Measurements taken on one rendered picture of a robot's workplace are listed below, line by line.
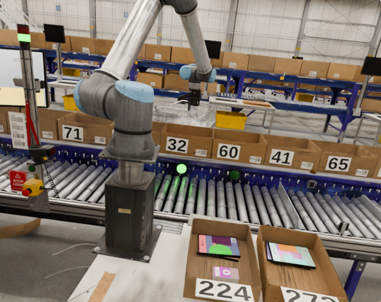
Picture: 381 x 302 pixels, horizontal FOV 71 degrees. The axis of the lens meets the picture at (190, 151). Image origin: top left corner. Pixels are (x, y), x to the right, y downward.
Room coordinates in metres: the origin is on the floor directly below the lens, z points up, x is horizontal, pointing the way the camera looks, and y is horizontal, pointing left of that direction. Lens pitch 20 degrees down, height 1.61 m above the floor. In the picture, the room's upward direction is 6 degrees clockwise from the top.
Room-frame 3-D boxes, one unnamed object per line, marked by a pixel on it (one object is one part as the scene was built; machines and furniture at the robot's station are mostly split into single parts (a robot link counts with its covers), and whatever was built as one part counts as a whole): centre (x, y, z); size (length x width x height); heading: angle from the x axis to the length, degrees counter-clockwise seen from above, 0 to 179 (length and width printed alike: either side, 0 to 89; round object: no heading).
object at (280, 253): (1.03, -0.52, 0.78); 0.19 x 0.14 x 0.02; 86
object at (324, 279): (0.94, -0.50, 0.80); 0.38 x 0.28 x 0.10; 173
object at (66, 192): (1.61, 0.74, 0.72); 0.52 x 0.05 x 0.05; 177
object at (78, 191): (1.60, 0.67, 0.72); 0.52 x 0.05 x 0.05; 177
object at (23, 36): (1.34, 0.83, 1.62); 0.05 x 0.05 x 0.06
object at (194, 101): (1.96, 0.01, 1.32); 0.09 x 0.08 x 0.12; 87
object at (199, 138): (2.03, 0.03, 0.96); 0.39 x 0.29 x 0.17; 87
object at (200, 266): (0.94, -0.18, 0.80); 0.38 x 0.28 x 0.10; 177
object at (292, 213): (1.54, -0.66, 0.76); 0.46 x 0.01 x 0.09; 177
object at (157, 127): (2.05, 0.42, 0.96); 0.39 x 0.29 x 0.17; 87
